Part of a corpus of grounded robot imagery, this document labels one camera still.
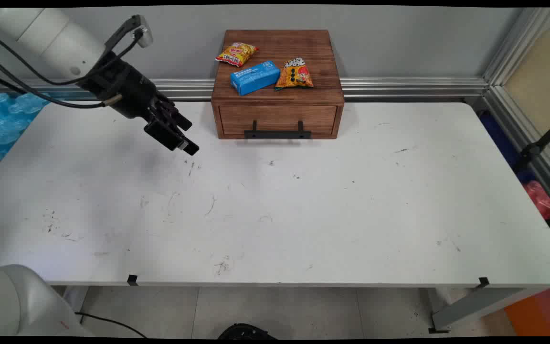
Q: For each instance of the blue tissue pack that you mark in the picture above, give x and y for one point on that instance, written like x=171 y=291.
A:
x=255 y=77

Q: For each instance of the aluminium rail along wall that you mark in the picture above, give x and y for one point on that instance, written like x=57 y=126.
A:
x=399 y=88

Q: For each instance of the orange box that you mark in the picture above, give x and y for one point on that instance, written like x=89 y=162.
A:
x=537 y=310

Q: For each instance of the red plastic bag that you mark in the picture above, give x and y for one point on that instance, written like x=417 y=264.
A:
x=540 y=198

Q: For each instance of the black stand pole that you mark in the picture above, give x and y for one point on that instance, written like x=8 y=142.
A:
x=535 y=147

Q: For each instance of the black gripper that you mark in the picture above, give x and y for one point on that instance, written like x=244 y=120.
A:
x=122 y=88

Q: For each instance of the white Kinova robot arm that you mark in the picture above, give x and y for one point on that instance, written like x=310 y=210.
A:
x=50 y=36

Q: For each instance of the grey table leg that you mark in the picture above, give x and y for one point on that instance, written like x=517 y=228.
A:
x=475 y=306

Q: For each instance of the yellow red snack bag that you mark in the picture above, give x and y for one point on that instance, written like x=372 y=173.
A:
x=237 y=53

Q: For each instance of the blue crate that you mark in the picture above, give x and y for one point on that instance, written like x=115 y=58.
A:
x=502 y=143

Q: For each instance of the orange snack bag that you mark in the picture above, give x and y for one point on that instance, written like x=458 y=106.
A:
x=295 y=74

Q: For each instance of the brown wooden drawer cabinet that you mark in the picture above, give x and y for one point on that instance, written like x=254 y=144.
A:
x=280 y=50

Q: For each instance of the black round floor object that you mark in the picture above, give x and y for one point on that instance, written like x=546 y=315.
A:
x=246 y=331

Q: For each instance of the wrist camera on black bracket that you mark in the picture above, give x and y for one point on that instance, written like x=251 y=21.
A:
x=143 y=33

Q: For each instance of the blue bubble wrap sheet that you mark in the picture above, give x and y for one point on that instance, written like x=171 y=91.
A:
x=5 y=124

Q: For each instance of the aluminium corner frame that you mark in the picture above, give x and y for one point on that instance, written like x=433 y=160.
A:
x=509 y=52

